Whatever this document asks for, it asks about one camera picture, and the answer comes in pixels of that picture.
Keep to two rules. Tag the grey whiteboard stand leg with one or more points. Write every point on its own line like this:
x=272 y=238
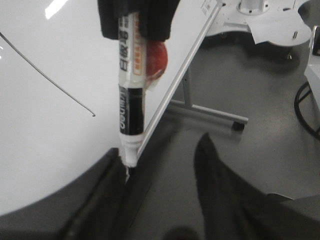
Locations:
x=238 y=122

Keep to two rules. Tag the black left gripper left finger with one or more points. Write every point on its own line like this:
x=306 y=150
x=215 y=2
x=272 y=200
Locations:
x=101 y=204

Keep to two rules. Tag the black white whiteboard marker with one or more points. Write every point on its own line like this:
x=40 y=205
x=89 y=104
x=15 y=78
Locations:
x=141 y=28

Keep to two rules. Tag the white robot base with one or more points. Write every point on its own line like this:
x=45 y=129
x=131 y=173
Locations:
x=274 y=21

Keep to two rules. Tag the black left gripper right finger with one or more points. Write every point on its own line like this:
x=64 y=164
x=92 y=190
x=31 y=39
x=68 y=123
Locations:
x=233 y=209

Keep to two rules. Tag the white whiteboard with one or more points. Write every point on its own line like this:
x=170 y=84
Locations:
x=59 y=97

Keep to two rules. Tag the white cabinet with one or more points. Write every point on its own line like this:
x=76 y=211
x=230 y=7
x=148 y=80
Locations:
x=312 y=71

